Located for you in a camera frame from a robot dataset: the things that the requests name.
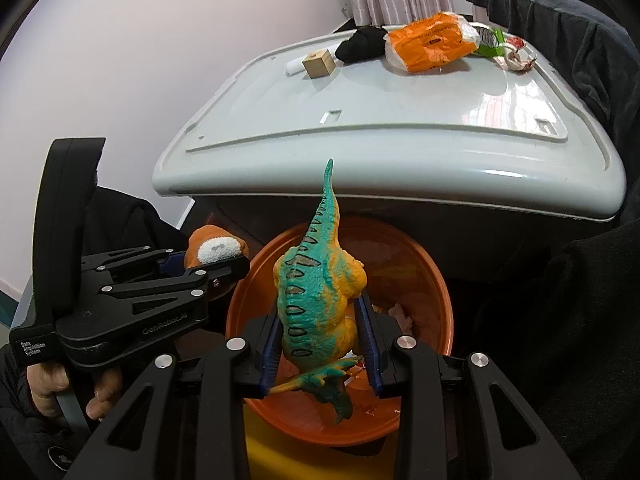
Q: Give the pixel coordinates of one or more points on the orange white plush toy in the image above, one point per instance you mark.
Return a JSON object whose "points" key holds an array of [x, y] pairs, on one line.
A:
{"points": [[210, 244]]}

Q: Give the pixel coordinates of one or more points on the teal orange dinosaur toy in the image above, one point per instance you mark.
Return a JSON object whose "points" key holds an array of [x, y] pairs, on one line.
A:
{"points": [[317, 281]]}

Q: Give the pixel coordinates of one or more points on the white plastic storage lid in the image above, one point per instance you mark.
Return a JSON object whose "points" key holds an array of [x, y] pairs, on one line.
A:
{"points": [[469, 133]]}

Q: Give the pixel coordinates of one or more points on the person's left hand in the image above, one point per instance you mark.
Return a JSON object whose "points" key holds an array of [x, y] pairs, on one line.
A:
{"points": [[46, 381]]}

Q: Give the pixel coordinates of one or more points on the orange plastic bag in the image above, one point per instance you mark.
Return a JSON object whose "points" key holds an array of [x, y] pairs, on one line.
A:
{"points": [[431, 43]]}

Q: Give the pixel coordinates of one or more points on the wooden cube block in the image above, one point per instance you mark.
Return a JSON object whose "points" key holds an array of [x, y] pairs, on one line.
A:
{"points": [[319, 64]]}

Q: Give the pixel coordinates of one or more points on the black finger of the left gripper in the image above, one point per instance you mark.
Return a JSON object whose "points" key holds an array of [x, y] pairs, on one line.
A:
{"points": [[131, 284]]}

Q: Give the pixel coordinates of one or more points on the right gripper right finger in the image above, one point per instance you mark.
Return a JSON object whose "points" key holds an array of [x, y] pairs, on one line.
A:
{"points": [[460, 418]]}

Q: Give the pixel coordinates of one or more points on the red white crumpled carton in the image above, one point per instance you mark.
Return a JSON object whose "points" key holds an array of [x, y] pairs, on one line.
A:
{"points": [[514, 55]]}

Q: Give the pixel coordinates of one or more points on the black cloth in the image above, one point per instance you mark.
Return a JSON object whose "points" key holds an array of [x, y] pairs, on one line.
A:
{"points": [[367, 43]]}

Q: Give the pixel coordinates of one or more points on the dark grey bed blanket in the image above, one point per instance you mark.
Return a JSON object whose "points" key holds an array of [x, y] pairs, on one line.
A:
{"points": [[594, 45]]}

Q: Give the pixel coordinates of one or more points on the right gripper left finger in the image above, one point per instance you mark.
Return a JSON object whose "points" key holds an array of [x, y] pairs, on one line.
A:
{"points": [[185, 420]]}

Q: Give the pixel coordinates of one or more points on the green foil snack wrapper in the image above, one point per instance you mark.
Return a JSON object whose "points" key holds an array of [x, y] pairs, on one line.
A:
{"points": [[491, 41]]}

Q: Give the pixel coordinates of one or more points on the orange plastic trash bin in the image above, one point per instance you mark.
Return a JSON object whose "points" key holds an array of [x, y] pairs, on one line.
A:
{"points": [[400, 273]]}

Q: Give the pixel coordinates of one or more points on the white paper roll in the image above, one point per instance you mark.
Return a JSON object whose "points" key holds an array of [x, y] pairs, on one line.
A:
{"points": [[295, 66]]}

